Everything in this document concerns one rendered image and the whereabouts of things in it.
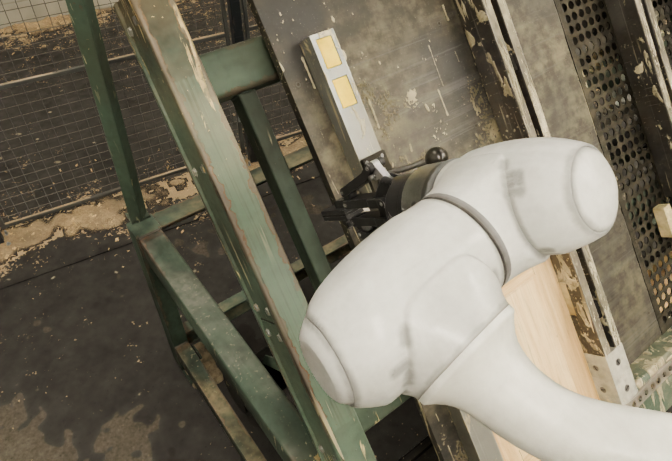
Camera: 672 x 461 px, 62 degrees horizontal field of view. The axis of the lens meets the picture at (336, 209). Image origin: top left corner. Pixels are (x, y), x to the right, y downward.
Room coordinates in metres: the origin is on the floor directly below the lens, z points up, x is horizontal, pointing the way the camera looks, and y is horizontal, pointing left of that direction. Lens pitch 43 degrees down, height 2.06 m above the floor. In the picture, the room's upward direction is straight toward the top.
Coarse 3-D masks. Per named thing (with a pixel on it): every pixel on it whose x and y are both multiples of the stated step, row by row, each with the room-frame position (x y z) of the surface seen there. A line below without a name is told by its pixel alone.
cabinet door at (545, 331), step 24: (504, 288) 0.71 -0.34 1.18; (528, 288) 0.73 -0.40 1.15; (552, 288) 0.75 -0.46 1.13; (528, 312) 0.70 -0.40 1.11; (552, 312) 0.72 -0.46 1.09; (528, 336) 0.66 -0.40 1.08; (552, 336) 0.68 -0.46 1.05; (576, 336) 0.70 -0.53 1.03; (552, 360) 0.65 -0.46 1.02; (576, 360) 0.66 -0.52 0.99; (576, 384) 0.63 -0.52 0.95; (504, 456) 0.47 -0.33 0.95; (528, 456) 0.49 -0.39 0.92
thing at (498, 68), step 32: (480, 0) 1.04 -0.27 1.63; (480, 32) 1.03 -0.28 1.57; (512, 32) 1.03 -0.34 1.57; (480, 64) 1.02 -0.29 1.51; (512, 64) 0.99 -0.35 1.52; (512, 96) 0.95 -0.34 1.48; (512, 128) 0.93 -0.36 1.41; (544, 128) 0.93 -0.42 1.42; (576, 256) 0.77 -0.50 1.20; (576, 288) 0.74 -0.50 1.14; (576, 320) 0.72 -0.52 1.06; (608, 320) 0.71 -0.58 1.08; (608, 352) 0.66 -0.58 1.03; (608, 384) 0.62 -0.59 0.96
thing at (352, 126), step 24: (312, 48) 0.85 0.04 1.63; (336, 48) 0.87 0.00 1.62; (312, 72) 0.85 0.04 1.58; (336, 72) 0.84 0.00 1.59; (336, 96) 0.81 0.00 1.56; (336, 120) 0.80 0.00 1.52; (360, 120) 0.80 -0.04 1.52; (360, 144) 0.77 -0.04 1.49; (360, 168) 0.75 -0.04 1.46; (456, 408) 0.51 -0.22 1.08; (480, 432) 0.48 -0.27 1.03; (480, 456) 0.45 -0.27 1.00
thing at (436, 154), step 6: (432, 150) 0.71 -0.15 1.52; (438, 150) 0.71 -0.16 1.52; (444, 150) 0.71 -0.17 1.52; (426, 156) 0.71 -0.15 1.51; (432, 156) 0.70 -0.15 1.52; (438, 156) 0.70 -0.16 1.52; (444, 156) 0.70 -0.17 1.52; (414, 162) 0.72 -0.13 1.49; (420, 162) 0.72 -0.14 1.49; (426, 162) 0.71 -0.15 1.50; (432, 162) 0.70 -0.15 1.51; (396, 168) 0.73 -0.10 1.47; (402, 168) 0.73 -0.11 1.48; (408, 168) 0.72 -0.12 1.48; (414, 168) 0.72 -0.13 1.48; (378, 180) 0.73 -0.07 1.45
